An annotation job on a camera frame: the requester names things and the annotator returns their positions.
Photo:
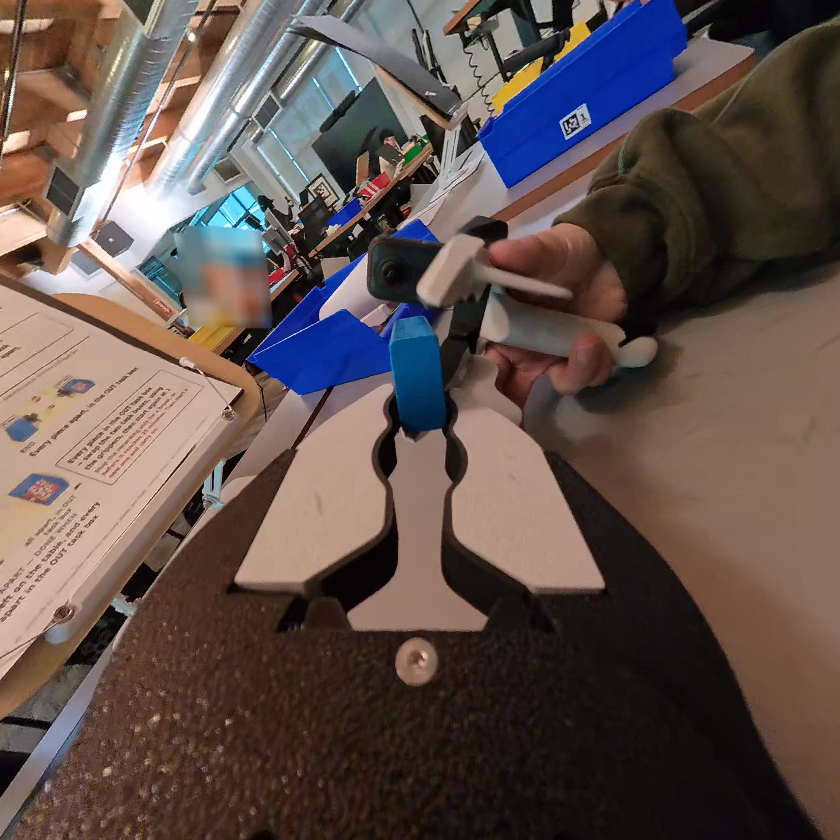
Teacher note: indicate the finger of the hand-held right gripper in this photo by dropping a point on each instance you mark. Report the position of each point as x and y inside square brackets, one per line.
[453, 269]
[476, 373]

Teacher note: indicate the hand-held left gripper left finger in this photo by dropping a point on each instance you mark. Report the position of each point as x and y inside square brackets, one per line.
[315, 505]

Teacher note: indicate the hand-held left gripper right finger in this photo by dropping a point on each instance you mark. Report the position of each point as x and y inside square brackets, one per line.
[525, 512]

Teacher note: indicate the blue rectangular block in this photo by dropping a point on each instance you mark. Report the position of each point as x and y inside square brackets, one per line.
[417, 374]

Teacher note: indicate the person's right forearm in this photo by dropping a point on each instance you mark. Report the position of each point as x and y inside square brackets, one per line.
[722, 197]

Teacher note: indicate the person's right hand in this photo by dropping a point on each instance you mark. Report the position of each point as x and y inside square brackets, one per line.
[564, 262]

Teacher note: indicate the white paper roll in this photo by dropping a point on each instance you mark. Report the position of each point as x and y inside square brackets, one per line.
[348, 289]

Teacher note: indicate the small blue storage bin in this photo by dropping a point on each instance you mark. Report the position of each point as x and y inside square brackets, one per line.
[344, 216]

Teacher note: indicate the yellow storage bin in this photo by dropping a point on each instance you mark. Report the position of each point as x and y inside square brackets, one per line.
[518, 92]

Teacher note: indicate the black curved panel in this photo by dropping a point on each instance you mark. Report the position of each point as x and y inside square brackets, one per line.
[374, 52]

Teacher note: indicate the blue storage bin with tag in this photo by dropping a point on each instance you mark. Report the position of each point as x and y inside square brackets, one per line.
[577, 85]

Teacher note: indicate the wooden document stand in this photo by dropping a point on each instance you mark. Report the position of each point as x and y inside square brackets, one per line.
[164, 331]

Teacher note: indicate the printed instruction sheet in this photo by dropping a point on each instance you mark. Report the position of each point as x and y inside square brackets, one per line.
[98, 426]

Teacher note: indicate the wooden standing desk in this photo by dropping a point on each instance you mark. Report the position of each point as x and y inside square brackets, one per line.
[459, 16]

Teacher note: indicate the dark wall screen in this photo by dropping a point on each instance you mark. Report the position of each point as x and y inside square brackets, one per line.
[361, 131]

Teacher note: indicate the silver ventilation duct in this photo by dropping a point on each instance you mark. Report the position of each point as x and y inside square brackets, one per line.
[111, 131]
[282, 65]
[223, 98]

